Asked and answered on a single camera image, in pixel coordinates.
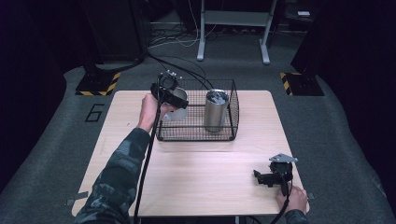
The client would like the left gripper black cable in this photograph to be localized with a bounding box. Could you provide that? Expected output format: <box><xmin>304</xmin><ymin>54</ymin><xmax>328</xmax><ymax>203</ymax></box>
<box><xmin>133</xmin><ymin>74</ymin><xmax>164</xmax><ymax>224</ymax></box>

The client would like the black striped stand base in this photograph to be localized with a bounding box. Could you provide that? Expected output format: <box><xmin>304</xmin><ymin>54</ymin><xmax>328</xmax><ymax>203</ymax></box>
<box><xmin>279</xmin><ymin>71</ymin><xmax>325</xmax><ymax>97</ymax></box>
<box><xmin>75</xmin><ymin>70</ymin><xmax>121</xmax><ymax>97</ymax></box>

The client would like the white floor cable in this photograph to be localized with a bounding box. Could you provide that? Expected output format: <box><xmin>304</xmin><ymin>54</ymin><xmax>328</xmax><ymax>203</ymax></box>
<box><xmin>148</xmin><ymin>0</ymin><xmax>219</xmax><ymax>49</ymax></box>

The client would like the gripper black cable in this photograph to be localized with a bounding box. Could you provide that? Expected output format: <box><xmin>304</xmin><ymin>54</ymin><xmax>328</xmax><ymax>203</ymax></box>
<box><xmin>270</xmin><ymin>172</ymin><xmax>292</xmax><ymax>224</ymax></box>
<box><xmin>133</xmin><ymin>74</ymin><xmax>164</xmax><ymax>224</ymax></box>

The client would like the thick black floor cable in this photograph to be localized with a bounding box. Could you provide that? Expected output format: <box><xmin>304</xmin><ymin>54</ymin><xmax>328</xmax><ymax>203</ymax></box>
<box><xmin>145</xmin><ymin>50</ymin><xmax>216</xmax><ymax>91</ymax></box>

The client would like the person's right hand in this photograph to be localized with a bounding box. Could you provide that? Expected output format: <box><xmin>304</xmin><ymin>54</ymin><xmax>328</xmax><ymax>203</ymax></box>
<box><xmin>275</xmin><ymin>186</ymin><xmax>309</xmax><ymax>215</ymax></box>

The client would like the grey tape strip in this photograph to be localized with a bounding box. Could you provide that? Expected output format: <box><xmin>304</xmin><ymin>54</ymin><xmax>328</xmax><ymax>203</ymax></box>
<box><xmin>64</xmin><ymin>190</ymin><xmax>90</xmax><ymax>207</ymax></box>

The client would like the black wire basket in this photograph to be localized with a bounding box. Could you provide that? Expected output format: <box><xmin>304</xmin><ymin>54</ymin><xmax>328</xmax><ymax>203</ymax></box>
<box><xmin>153</xmin><ymin>78</ymin><xmax>240</xmax><ymax>143</ymax></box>

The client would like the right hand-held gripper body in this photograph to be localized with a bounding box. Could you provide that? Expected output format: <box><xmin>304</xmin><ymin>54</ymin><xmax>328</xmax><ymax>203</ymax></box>
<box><xmin>269</xmin><ymin>153</ymin><xmax>298</xmax><ymax>195</ymax></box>

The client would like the white metal desk frame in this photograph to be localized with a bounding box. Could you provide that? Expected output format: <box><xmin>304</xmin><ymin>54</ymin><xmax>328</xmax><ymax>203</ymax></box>
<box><xmin>196</xmin><ymin>0</ymin><xmax>278</xmax><ymax>65</ymax></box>

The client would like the person's left hand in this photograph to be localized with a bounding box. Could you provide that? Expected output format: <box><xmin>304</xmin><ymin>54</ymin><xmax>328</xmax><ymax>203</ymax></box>
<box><xmin>136</xmin><ymin>92</ymin><xmax>176</xmax><ymax>133</ymax></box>

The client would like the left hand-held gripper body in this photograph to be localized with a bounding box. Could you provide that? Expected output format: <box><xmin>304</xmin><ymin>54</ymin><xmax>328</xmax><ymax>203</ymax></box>
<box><xmin>150</xmin><ymin>70</ymin><xmax>183</xmax><ymax>101</ymax></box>

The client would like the stainless steel tumbler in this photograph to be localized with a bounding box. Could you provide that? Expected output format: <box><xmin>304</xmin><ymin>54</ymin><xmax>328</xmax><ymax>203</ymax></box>
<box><xmin>204</xmin><ymin>89</ymin><xmax>231</xmax><ymax>133</ymax></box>

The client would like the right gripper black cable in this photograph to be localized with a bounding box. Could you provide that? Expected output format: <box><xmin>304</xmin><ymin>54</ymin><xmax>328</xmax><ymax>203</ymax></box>
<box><xmin>270</xmin><ymin>172</ymin><xmax>292</xmax><ymax>224</ymax></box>

